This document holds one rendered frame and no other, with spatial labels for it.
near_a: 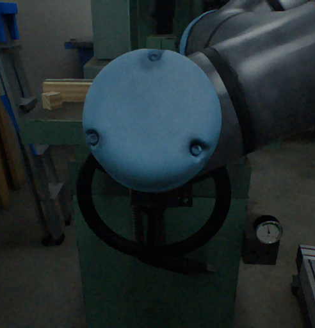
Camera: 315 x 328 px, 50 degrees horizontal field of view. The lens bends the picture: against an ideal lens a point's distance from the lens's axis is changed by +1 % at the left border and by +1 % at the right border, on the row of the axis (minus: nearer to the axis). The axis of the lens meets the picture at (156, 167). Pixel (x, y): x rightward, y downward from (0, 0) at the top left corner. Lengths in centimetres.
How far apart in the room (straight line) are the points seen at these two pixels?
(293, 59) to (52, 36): 316
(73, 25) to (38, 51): 40
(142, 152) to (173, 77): 4
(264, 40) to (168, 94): 7
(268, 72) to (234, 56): 2
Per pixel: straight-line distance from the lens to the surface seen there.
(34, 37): 337
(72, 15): 328
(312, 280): 142
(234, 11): 34
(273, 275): 174
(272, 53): 21
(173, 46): 84
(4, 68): 161
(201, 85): 17
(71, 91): 96
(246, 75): 20
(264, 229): 82
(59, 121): 80
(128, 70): 18
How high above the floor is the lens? 112
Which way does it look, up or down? 25 degrees down
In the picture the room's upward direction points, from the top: straight up
